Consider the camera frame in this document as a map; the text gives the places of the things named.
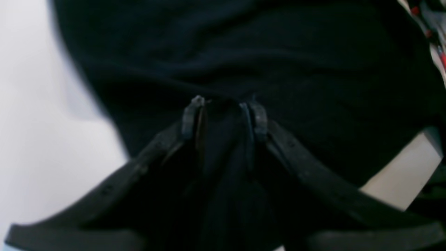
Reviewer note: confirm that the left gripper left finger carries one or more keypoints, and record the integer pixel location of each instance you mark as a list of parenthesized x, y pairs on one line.
[(134, 208)]

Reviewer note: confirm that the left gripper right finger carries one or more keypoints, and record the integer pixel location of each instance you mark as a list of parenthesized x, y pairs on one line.
[(387, 229)]

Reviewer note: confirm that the black printed t-shirt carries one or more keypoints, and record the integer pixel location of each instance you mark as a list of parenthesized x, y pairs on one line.
[(261, 62)]

